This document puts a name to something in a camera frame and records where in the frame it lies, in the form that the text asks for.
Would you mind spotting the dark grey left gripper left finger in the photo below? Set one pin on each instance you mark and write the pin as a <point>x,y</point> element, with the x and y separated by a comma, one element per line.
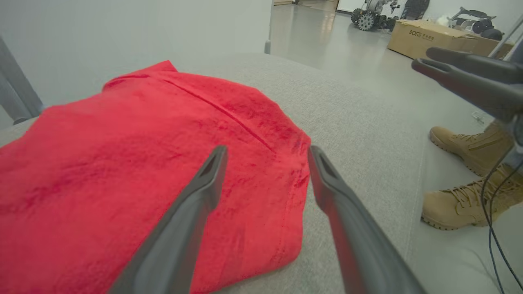
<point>179,228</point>

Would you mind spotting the black ribbed object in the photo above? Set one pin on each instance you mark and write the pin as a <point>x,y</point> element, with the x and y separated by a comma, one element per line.
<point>414,9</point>

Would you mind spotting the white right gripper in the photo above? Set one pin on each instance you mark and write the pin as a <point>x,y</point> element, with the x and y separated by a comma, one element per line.
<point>519,130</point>

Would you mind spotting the black equipment pile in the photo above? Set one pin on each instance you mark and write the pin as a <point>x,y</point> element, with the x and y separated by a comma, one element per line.
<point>478,26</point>

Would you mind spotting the thin grey metal pole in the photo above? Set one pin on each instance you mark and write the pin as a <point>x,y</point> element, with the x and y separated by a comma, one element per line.
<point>506,36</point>

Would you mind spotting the grey partition foot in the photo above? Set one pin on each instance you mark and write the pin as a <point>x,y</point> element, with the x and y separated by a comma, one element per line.
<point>267,47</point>

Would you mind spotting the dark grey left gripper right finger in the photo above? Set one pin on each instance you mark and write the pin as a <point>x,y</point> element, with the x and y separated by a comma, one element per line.
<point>351,237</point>

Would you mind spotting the tan lace-up boot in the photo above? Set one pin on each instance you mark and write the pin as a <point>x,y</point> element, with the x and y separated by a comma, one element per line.
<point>453,206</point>
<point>474,149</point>

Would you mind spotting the mecanum wheeled robot base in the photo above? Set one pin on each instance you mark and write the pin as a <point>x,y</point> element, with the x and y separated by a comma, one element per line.
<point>365,20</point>

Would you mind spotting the red T-shirt white striped trim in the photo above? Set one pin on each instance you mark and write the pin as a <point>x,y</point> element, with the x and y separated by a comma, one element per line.
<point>122,163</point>

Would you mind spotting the brown cardboard box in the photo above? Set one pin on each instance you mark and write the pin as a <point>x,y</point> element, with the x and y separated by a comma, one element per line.
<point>425,41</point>

